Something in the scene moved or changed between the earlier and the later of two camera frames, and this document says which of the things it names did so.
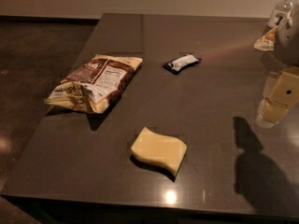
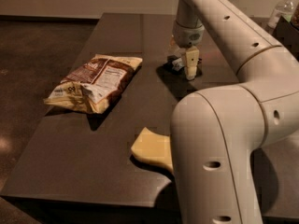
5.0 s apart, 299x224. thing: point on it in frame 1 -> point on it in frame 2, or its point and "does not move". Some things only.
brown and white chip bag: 93,82 does not move
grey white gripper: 289,42 -> 186,35
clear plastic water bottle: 284,7 does not move
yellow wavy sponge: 166,150 does not move
